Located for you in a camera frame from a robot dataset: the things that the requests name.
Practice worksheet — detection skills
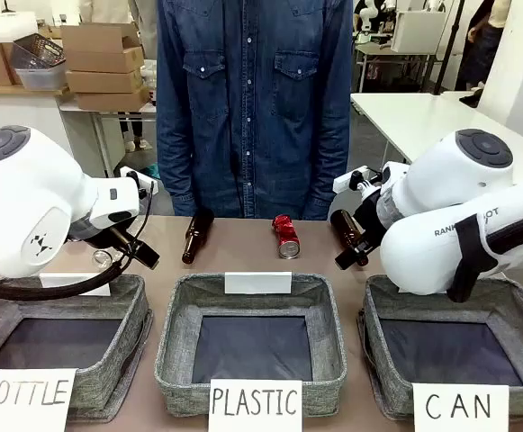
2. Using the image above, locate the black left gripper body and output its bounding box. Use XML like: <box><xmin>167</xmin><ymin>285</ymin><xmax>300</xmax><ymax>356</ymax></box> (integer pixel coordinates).
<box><xmin>106</xmin><ymin>224</ymin><xmax>139</xmax><ymax>253</ymax></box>

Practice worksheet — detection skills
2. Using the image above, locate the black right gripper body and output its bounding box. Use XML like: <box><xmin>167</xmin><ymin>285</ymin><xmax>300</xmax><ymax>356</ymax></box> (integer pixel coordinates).
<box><xmin>354</xmin><ymin>191</ymin><xmax>391</xmax><ymax>256</ymax></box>

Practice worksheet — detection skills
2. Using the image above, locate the brown glass bottle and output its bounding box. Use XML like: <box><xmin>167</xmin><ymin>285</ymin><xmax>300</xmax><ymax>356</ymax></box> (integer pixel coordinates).
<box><xmin>329</xmin><ymin>209</ymin><xmax>366</xmax><ymax>254</ymax></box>
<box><xmin>180</xmin><ymin>209</ymin><xmax>216</xmax><ymax>266</ymax></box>

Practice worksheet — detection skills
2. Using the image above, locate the person's right forearm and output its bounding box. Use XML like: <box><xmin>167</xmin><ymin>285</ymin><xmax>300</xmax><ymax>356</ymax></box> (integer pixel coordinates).
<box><xmin>156</xmin><ymin>112</ymin><xmax>197</xmax><ymax>217</ymax></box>

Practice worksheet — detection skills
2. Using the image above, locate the person's left forearm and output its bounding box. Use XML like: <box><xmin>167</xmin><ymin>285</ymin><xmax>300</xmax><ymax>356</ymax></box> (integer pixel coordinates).
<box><xmin>303</xmin><ymin>112</ymin><xmax>353</xmax><ymax>221</ymax></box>

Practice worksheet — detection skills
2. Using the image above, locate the crushed red can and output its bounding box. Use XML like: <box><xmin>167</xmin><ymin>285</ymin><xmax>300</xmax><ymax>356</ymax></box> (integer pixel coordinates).
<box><xmin>271</xmin><ymin>214</ymin><xmax>301</xmax><ymax>260</ymax></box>

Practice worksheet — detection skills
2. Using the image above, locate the grey fabric basket can sign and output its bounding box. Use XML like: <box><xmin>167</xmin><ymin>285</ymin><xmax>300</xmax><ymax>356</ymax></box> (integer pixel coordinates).
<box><xmin>357</xmin><ymin>274</ymin><xmax>523</xmax><ymax>422</ymax></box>

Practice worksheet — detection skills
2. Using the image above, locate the grey fabric basket bottle sign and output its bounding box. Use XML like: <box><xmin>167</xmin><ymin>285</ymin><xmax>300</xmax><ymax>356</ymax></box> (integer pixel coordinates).
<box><xmin>0</xmin><ymin>273</ymin><xmax>154</xmax><ymax>422</ymax></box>

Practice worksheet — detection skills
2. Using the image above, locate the grey fabric basket plastic sign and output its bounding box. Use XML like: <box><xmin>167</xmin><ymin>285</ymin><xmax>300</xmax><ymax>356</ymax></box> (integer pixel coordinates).
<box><xmin>154</xmin><ymin>272</ymin><xmax>348</xmax><ymax>418</ymax></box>

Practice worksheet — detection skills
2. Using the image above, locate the white paper sign CAN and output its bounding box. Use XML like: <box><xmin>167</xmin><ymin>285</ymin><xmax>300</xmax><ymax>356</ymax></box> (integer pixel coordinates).
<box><xmin>412</xmin><ymin>382</ymin><xmax>510</xmax><ymax>432</ymax></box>

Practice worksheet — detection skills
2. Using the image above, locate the grey perforated plastic basket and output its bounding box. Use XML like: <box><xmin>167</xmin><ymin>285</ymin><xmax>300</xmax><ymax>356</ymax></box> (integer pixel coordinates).
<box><xmin>11</xmin><ymin>34</ymin><xmax>68</xmax><ymax>69</ymax></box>

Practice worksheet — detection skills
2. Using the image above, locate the blank white card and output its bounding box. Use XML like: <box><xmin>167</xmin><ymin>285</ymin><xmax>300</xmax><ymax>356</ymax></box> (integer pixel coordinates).
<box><xmin>223</xmin><ymin>271</ymin><xmax>293</xmax><ymax>296</ymax></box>
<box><xmin>39</xmin><ymin>272</ymin><xmax>113</xmax><ymax>298</ymax></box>

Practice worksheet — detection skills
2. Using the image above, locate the white desk with metal legs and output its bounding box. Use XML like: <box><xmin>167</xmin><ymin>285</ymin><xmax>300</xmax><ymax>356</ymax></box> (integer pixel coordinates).
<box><xmin>58</xmin><ymin>101</ymin><xmax>158</xmax><ymax>179</ymax></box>

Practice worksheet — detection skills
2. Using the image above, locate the large white desk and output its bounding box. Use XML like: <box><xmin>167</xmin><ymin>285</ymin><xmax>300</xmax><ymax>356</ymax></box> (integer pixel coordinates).
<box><xmin>349</xmin><ymin>91</ymin><xmax>523</xmax><ymax>166</ymax></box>

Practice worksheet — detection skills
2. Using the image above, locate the brown cardboard box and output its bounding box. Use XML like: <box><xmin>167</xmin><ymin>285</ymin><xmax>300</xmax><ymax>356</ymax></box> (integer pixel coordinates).
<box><xmin>66</xmin><ymin>69</ymin><xmax>144</xmax><ymax>95</ymax></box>
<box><xmin>65</xmin><ymin>47</ymin><xmax>146</xmax><ymax>74</ymax></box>
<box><xmin>74</xmin><ymin>85</ymin><xmax>151</xmax><ymax>112</ymax></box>
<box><xmin>0</xmin><ymin>41</ymin><xmax>23</xmax><ymax>87</ymax></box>
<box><xmin>60</xmin><ymin>22</ymin><xmax>143</xmax><ymax>54</ymax></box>

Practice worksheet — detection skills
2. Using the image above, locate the black pouch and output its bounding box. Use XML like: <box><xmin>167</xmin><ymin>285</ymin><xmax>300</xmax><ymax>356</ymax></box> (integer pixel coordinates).
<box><xmin>457</xmin><ymin>87</ymin><xmax>485</xmax><ymax>109</ymax></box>

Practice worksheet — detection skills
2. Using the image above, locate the white cabinet with wood top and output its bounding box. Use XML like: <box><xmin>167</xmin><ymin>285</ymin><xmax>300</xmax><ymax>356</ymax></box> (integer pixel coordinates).
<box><xmin>0</xmin><ymin>85</ymin><xmax>76</xmax><ymax>157</ymax></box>

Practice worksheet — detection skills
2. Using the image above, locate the person in denim shirt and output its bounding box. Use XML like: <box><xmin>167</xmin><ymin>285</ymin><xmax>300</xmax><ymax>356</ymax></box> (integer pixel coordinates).
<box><xmin>155</xmin><ymin>0</ymin><xmax>355</xmax><ymax>221</ymax></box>

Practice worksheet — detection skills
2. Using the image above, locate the grey background workbench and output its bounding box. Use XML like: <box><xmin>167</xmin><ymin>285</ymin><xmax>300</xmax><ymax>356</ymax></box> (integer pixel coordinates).
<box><xmin>353</xmin><ymin>42</ymin><xmax>442</xmax><ymax>94</ymax></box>

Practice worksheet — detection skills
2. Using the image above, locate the white paper sign PLASTIC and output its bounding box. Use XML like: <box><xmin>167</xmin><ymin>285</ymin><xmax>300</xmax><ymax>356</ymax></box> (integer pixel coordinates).
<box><xmin>208</xmin><ymin>378</ymin><xmax>303</xmax><ymax>432</ymax></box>

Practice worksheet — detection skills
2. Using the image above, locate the clear plastic bin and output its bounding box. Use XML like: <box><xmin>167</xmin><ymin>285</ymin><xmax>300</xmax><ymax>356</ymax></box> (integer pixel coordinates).
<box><xmin>15</xmin><ymin>62</ymin><xmax>68</xmax><ymax>91</ymax></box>

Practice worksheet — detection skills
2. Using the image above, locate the white paper sign BOTTLE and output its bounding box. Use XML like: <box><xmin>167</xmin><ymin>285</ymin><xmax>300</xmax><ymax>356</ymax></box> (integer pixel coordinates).
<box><xmin>0</xmin><ymin>368</ymin><xmax>78</xmax><ymax>432</ymax></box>

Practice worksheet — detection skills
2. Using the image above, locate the black tripod pole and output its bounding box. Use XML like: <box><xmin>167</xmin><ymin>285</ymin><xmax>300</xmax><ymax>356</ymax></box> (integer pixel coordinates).
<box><xmin>439</xmin><ymin>0</ymin><xmax>465</xmax><ymax>95</ymax></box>

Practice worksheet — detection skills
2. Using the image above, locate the white box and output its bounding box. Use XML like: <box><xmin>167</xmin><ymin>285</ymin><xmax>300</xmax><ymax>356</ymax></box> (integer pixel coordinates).
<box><xmin>391</xmin><ymin>9</ymin><xmax>447</xmax><ymax>55</ymax></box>

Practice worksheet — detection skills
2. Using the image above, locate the background person in dark skirt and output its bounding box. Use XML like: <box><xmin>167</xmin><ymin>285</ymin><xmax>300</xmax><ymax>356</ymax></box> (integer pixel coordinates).
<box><xmin>456</xmin><ymin>0</ymin><xmax>512</xmax><ymax>94</ymax></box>

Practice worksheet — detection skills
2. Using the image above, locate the background person in white shirt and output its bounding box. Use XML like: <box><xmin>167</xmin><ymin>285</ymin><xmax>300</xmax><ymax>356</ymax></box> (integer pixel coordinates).
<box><xmin>79</xmin><ymin>0</ymin><xmax>158</xmax><ymax>152</ymax></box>

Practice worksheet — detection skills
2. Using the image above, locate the white foam block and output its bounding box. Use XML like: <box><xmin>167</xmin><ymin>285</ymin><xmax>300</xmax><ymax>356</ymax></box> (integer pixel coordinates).
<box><xmin>0</xmin><ymin>11</ymin><xmax>40</xmax><ymax>45</ymax></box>

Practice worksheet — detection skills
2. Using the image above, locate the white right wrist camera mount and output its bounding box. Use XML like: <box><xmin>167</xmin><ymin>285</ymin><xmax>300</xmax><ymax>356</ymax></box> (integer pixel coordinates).
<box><xmin>332</xmin><ymin>166</ymin><xmax>384</xmax><ymax>195</ymax></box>

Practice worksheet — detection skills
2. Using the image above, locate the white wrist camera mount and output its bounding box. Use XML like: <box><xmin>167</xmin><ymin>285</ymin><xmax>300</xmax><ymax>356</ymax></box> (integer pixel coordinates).
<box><xmin>119</xmin><ymin>166</ymin><xmax>157</xmax><ymax>202</ymax></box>
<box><xmin>332</xmin><ymin>166</ymin><xmax>384</xmax><ymax>195</ymax></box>

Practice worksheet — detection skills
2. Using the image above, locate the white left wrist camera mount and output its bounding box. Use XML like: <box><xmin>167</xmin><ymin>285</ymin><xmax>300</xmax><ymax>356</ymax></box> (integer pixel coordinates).
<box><xmin>119</xmin><ymin>166</ymin><xmax>157</xmax><ymax>202</ymax></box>

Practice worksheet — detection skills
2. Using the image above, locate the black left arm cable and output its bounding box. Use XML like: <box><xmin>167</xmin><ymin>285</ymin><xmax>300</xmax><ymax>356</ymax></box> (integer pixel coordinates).
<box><xmin>0</xmin><ymin>179</ymin><xmax>159</xmax><ymax>299</ymax></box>

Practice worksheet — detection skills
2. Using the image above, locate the black right arm cable sleeve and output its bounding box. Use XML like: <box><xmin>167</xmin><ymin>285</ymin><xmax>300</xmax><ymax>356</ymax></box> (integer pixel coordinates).
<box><xmin>446</xmin><ymin>211</ymin><xmax>523</xmax><ymax>303</ymax></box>

